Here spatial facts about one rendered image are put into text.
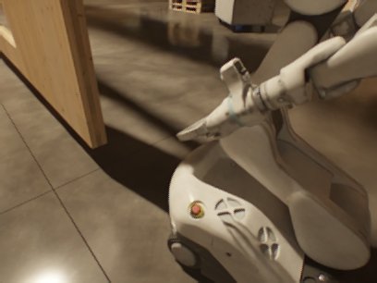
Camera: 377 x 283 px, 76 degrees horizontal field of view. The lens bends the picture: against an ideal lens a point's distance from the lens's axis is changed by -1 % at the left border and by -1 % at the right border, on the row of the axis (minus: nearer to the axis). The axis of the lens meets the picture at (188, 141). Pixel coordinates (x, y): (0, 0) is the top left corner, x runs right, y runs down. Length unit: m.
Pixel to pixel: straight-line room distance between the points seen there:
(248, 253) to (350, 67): 0.54
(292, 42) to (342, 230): 0.51
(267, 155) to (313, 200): 0.17
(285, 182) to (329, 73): 0.39
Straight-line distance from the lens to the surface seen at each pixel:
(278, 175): 0.74
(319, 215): 0.79
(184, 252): 0.96
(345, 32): 0.90
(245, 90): 0.50
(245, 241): 0.76
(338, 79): 0.44
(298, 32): 0.64
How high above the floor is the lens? 0.95
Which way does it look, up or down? 35 degrees down
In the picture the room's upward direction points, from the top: 2 degrees clockwise
